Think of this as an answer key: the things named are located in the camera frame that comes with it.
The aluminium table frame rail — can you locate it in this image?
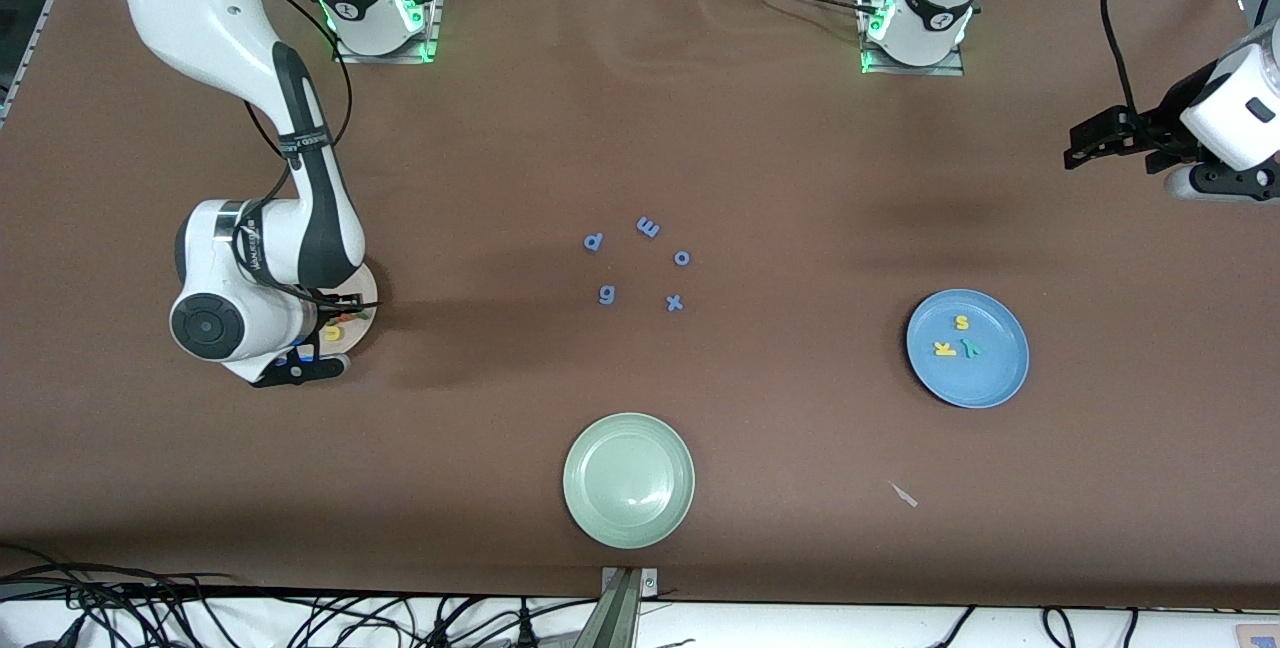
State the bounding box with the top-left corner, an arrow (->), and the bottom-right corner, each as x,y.
0,0 -> 99,129

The beige round plate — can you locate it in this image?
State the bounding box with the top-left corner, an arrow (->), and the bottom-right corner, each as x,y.
318,261 -> 381,359

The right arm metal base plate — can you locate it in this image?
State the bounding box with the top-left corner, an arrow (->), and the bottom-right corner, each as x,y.
333,0 -> 443,65

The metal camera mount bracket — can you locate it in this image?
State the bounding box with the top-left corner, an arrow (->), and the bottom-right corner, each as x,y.
575,566 -> 661,648

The blue round plate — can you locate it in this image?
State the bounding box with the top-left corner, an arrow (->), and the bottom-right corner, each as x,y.
906,288 -> 1031,410

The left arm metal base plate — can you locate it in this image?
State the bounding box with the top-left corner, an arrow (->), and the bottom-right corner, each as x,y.
858,0 -> 967,78

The green round plate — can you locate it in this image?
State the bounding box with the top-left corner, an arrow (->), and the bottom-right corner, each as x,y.
562,412 -> 697,551

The white table front ledge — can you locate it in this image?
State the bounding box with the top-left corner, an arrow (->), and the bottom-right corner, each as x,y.
0,593 -> 1280,648

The brown table cover sheet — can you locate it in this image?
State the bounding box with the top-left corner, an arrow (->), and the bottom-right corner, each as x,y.
0,0 -> 1280,611

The black cable tangle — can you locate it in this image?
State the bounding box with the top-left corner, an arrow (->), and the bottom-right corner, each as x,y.
0,543 -> 601,648

